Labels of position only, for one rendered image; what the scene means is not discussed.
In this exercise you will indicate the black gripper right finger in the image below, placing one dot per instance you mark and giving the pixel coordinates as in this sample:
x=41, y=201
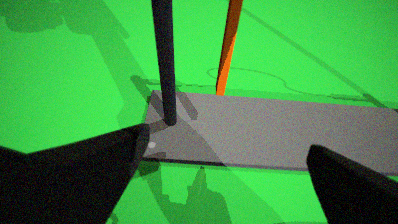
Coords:
x=350, y=193

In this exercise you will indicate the orange handle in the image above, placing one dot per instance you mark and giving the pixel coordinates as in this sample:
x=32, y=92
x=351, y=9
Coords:
x=231, y=28

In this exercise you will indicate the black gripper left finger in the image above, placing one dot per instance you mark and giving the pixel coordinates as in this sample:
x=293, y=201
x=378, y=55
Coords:
x=74, y=183

